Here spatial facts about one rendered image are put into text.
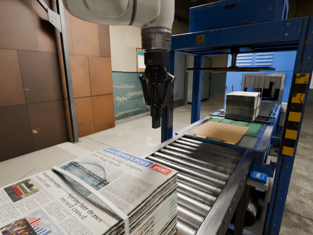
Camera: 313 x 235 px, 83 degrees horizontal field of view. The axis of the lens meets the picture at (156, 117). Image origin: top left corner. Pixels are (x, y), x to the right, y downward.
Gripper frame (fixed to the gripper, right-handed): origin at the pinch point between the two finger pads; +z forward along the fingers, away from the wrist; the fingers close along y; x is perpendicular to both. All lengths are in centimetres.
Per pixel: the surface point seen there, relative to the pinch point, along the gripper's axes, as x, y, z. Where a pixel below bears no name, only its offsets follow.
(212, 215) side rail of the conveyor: 7.2, 18.8, 33.6
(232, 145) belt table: 77, 8, 34
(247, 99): 150, 1, 12
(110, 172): -19.9, 0.2, 10.4
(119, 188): -22.8, 6.8, 10.6
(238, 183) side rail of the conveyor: 32, 22, 34
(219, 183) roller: 27.6, 14.6, 34.3
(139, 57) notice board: 326, -302, -54
